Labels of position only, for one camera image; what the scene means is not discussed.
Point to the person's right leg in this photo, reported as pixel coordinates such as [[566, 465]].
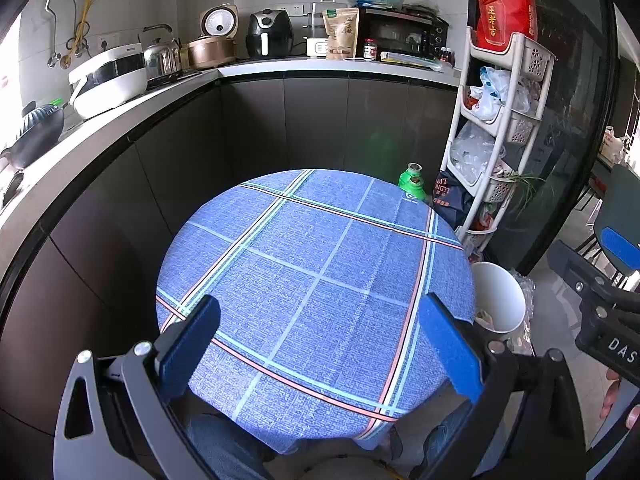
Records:
[[442, 435]]

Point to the blue and white flat packets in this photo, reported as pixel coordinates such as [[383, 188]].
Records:
[[377, 1]]

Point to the pale bag on dining table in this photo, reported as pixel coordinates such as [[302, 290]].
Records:
[[614, 145]]

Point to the green onion bunch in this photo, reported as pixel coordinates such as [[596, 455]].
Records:
[[527, 185]]

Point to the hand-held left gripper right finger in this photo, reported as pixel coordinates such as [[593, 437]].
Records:
[[450, 355]]

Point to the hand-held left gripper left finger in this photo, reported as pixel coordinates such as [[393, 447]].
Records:
[[187, 350]]

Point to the red lidded jar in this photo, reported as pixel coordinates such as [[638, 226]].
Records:
[[370, 50]]

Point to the white and black multicooker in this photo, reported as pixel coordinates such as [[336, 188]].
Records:
[[107, 80]]

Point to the rice cooker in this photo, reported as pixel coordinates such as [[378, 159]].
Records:
[[210, 52]]

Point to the bundle of clear plastic bags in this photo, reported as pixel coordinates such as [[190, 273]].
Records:
[[472, 152]]

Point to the white round waste bin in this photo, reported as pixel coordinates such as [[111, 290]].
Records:
[[500, 290]]

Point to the small dark sauce bottles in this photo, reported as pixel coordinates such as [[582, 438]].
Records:
[[446, 56]]

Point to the person's right hand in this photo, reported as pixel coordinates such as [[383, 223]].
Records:
[[620, 400]]

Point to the black air fryer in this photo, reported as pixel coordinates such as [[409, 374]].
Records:
[[269, 32]]

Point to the green thermos bottle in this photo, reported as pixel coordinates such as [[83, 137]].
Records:
[[415, 167], [412, 191]]

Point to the red and white packets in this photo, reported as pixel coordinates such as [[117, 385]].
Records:
[[484, 220]]

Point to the red gift bag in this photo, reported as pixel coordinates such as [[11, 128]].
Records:
[[505, 10]]

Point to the dark blue shopping bag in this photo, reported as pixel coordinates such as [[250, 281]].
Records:
[[450, 200]]

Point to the flat clear wrapped package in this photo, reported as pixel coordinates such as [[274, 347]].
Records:
[[410, 61]]

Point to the black toaster oven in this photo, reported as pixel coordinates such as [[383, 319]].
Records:
[[400, 35]]

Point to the white wall socket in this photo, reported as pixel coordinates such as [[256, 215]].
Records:
[[290, 10], [110, 41]]

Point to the bundle of white plastic bags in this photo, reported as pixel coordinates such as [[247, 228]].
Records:
[[495, 92]]

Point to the black framed glass door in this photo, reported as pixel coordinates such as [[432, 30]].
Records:
[[570, 110]]

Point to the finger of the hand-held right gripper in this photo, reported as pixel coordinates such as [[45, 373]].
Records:
[[622, 250], [590, 280]]

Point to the dark kitchen base cabinet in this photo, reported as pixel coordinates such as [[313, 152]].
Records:
[[310, 120]]

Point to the white plastic storage rack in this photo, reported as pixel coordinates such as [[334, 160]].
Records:
[[530, 57]]

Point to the metal steamer pot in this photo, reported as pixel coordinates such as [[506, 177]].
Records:
[[322, 17]]

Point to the clear crumpled plastic bag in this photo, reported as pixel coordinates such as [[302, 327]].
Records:
[[527, 300]]

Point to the black ribbed pot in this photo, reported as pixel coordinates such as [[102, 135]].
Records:
[[40, 132]]

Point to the brown kraft paper pouch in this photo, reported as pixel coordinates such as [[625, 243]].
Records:
[[341, 32]]

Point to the grey dining chair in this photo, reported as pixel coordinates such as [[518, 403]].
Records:
[[617, 200]]

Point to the steel kettle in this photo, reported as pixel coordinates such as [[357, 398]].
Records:
[[161, 57]]

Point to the small white appliance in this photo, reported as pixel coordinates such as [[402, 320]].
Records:
[[316, 47]]

